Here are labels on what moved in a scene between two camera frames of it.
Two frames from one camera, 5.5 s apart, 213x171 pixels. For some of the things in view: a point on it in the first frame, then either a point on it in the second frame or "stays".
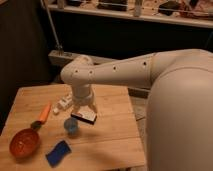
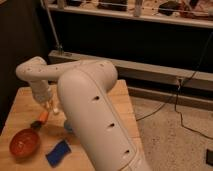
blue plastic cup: (71, 125) stays
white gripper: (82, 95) -> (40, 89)
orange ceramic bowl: (24, 143) stays
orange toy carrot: (37, 124) stays
